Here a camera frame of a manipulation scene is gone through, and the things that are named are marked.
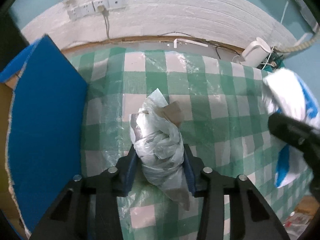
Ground teal basket with power strip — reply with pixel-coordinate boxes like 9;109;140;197
258;52;285;73

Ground white red plastic bag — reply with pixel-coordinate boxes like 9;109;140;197
284;196;319;229

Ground white blue plastic bag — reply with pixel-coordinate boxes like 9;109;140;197
262;68;319;188

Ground blue cardboard box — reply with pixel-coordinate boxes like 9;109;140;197
1;35;87;235

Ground clear plastic bag bundle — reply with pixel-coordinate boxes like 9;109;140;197
129;89;190;210

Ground green checkered tablecloth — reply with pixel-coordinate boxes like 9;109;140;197
67;47;316;240

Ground grey plug cable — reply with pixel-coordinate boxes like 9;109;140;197
98;6;112;40

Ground white wall socket row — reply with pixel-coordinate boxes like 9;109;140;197
67;0;125;21

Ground white electric kettle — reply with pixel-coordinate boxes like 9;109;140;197
239;37;271;68

